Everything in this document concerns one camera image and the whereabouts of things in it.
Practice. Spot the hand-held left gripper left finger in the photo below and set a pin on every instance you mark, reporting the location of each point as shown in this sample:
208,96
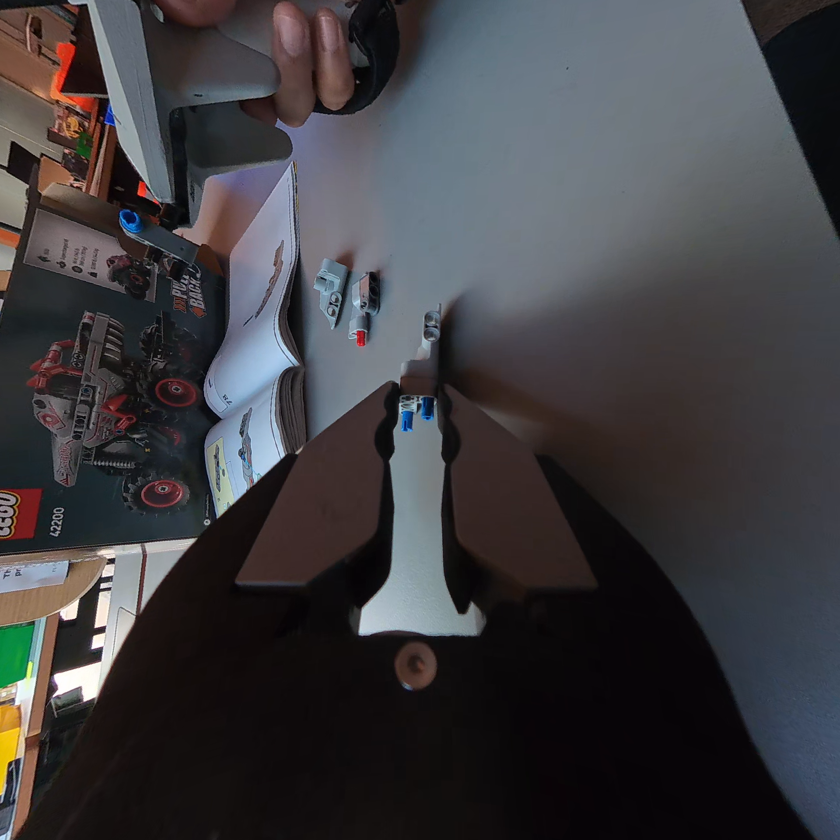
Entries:
308,518

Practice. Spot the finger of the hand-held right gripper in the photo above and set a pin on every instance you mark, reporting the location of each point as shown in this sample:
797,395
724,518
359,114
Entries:
229,141
138,98

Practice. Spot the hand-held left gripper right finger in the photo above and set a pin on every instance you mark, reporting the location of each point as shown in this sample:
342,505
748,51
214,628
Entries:
512,518

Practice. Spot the dark grey lego beam blue pin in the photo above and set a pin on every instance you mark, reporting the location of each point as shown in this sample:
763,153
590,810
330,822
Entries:
170,239

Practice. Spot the grey lego assembly blue pins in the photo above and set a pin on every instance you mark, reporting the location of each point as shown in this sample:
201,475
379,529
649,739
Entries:
420,371

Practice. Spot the light grey lego panel piece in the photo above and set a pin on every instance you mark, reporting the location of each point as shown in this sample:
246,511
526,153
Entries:
330,289

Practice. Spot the grey lego piece red pin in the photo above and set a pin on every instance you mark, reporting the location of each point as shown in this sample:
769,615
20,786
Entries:
364,295

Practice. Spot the lego instruction booklet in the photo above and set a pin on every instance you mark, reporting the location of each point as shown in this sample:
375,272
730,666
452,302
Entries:
262,308

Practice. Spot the monster truck lego box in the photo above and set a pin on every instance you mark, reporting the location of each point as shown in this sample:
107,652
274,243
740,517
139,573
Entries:
72,407

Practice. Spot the person's right hand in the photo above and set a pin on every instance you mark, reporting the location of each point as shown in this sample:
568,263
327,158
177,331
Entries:
308,59

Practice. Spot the storage shelf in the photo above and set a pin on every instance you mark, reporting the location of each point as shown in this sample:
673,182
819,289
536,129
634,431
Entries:
33,105

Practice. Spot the white paper label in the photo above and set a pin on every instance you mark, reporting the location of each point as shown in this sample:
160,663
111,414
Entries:
36,577

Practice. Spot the round wooden table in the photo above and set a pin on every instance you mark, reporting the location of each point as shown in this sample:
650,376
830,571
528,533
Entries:
39,607

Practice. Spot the green panel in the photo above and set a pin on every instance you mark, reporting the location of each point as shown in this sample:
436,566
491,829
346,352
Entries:
14,656

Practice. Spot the yellow box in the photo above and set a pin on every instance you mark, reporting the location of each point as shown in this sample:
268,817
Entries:
8,754

